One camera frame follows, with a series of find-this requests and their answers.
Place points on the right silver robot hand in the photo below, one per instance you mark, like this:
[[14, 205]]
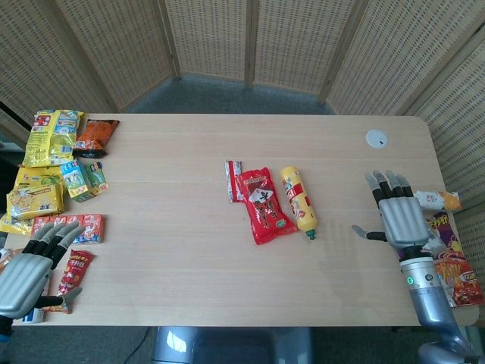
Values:
[[403, 221]]

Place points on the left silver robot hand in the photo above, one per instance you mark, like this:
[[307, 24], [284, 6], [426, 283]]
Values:
[[22, 280]]

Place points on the yellow bottle green cap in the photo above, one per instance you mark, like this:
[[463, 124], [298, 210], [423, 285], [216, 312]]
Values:
[[299, 201]]

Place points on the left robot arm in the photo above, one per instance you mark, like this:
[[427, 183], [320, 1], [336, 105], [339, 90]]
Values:
[[4, 328]]

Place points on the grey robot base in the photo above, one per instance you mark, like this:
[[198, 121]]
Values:
[[231, 345]]

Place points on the bread bag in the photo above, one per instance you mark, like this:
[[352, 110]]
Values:
[[9, 258]]

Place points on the white blue container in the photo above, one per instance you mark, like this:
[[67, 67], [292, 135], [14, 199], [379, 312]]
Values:
[[34, 315]]

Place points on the purple snack bag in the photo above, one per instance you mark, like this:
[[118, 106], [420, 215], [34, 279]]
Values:
[[443, 231]]

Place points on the white orange snack packet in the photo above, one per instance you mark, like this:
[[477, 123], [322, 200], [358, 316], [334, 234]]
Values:
[[439, 201]]

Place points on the red chips bag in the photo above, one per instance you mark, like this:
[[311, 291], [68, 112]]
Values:
[[76, 269]]

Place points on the yellow plastic bag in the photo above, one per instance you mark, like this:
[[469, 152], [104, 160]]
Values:
[[15, 225]]

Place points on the yellow noodle bag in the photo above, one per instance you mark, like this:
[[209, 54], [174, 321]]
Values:
[[34, 203]]

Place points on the red fries snack bag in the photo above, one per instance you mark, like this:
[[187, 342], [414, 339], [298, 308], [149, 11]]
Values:
[[460, 280]]

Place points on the orange drink carton pack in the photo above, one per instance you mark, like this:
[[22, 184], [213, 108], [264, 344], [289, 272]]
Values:
[[91, 227]]

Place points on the white table grommet cap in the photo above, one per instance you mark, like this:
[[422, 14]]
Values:
[[377, 139]]

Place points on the yellow lemon tea box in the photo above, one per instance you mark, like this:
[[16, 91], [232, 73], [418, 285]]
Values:
[[36, 176]]

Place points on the blue green drink carton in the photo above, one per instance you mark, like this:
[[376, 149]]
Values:
[[76, 182]]

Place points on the large red food pouch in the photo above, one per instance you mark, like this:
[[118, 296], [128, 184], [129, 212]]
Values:
[[265, 206]]

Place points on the large yellow snack bag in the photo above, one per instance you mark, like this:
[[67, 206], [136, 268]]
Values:
[[49, 136]]

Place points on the orange black snack bag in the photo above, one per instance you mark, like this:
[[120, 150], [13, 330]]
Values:
[[94, 136]]

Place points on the small red white packet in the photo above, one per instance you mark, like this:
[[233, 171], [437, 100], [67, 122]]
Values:
[[232, 178]]

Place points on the woven folding screen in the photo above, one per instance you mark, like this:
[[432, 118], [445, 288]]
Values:
[[212, 38]]

